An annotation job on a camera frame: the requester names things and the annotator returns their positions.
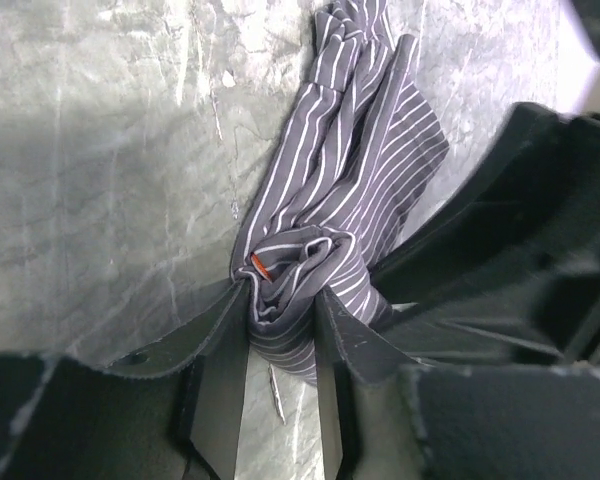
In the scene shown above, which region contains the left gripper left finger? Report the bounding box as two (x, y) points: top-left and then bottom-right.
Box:
(0, 282), (250, 479)

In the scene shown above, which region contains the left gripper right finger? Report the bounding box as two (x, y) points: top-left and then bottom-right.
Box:
(315, 290), (600, 479)

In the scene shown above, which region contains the striped grey underwear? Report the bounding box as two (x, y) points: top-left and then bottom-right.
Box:
(230, 1), (449, 384)

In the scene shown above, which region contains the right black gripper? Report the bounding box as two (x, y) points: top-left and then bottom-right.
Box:
(373, 103), (600, 365)

